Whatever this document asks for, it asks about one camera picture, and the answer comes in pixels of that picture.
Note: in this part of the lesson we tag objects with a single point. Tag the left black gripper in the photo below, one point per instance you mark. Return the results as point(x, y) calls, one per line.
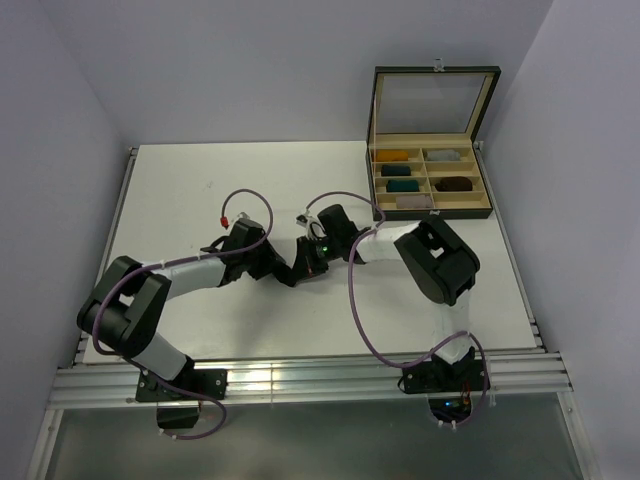
point(270, 258)

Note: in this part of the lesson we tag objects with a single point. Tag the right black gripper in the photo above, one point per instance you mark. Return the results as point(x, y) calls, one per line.
point(305, 257)

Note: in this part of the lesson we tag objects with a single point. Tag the black sock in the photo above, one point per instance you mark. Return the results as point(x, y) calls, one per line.
point(284, 274)

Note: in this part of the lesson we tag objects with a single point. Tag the brown striped sock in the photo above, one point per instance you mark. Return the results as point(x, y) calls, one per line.
point(454, 184)

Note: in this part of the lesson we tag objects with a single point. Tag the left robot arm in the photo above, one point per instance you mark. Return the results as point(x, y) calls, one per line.
point(124, 309)

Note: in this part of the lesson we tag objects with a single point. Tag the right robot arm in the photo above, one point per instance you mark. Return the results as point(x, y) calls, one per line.
point(442, 265)

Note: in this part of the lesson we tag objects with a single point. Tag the teal rolled sock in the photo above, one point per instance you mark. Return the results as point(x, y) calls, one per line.
point(402, 186)

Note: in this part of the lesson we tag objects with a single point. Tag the dark rolled sock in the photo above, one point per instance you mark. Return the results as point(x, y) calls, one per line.
point(389, 170)

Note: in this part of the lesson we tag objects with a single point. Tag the pink-grey rolled sock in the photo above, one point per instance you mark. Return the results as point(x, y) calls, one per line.
point(414, 202)

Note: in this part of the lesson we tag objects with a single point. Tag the orange rolled sock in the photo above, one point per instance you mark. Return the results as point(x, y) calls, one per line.
point(386, 156)

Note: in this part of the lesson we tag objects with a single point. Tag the black compartment storage box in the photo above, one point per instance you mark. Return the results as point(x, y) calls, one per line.
point(422, 154)

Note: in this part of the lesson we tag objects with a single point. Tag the light grey rolled sock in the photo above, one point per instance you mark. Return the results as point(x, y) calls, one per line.
point(446, 155)

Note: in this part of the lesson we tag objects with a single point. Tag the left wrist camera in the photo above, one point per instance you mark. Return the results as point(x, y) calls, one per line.
point(228, 224)

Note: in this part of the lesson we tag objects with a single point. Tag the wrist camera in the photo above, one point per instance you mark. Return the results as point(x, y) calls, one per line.
point(313, 228)
point(228, 224)

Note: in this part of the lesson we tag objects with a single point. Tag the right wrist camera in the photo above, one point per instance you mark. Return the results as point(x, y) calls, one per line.
point(313, 228)

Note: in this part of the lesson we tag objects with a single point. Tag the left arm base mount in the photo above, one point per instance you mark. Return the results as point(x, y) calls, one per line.
point(180, 401)

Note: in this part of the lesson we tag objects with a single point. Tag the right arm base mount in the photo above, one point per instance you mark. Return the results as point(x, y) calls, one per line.
point(449, 388)

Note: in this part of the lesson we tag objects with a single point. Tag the aluminium frame rail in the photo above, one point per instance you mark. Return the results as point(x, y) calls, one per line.
point(312, 380)

